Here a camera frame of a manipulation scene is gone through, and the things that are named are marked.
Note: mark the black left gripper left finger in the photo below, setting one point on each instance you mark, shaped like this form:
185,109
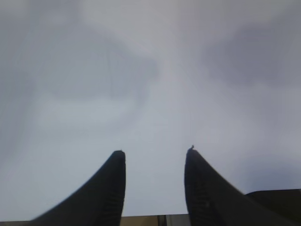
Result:
99,202

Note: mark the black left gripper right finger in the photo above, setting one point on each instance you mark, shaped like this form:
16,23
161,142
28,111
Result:
212,201

